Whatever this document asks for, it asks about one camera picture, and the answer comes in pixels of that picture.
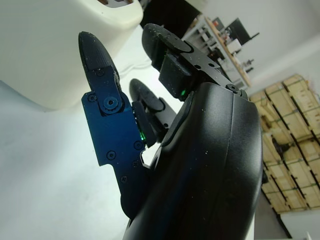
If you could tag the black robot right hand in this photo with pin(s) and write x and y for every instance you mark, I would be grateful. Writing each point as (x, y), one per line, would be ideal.
(212, 162)

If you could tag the white two-slot toaster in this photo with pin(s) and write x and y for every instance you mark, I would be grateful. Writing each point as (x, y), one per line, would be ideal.
(50, 50)

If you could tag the stacked wooden crates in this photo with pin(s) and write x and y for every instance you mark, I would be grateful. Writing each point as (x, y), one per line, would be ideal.
(292, 125)

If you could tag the black monitor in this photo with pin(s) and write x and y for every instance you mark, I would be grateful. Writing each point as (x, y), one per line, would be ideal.
(240, 28)

